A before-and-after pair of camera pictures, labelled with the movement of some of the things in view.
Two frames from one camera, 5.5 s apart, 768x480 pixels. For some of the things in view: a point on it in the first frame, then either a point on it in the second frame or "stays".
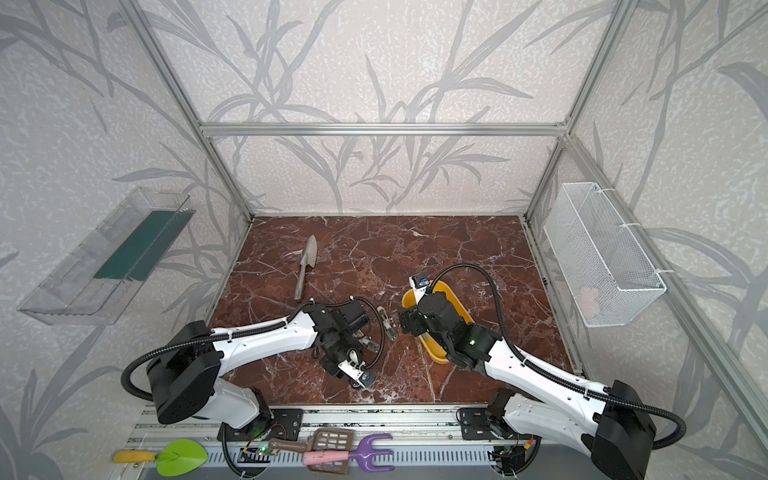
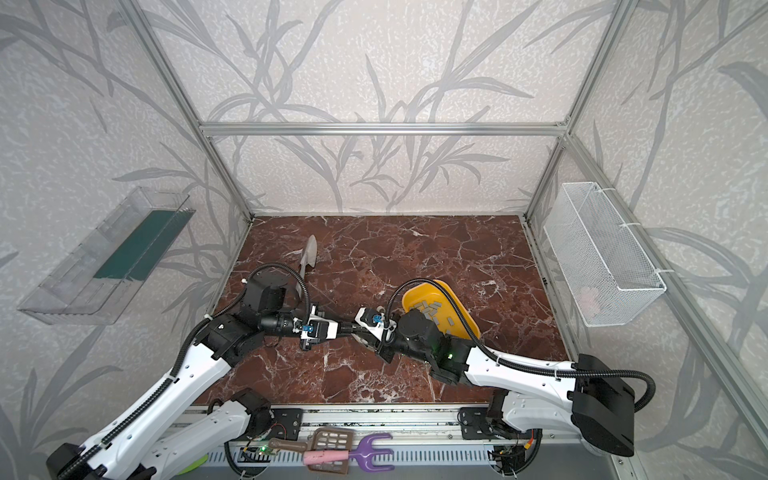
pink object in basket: [588, 299] stays
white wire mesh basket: [601, 271] stays
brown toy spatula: [323, 440] stays
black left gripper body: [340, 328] -> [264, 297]
